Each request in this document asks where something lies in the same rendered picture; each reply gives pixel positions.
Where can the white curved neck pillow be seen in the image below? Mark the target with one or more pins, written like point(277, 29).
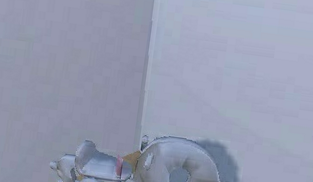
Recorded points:
point(161, 167)

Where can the white lumpy plush toy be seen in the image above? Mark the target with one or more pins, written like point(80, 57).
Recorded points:
point(65, 167)

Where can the white open box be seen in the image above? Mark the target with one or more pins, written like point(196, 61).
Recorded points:
point(101, 165)

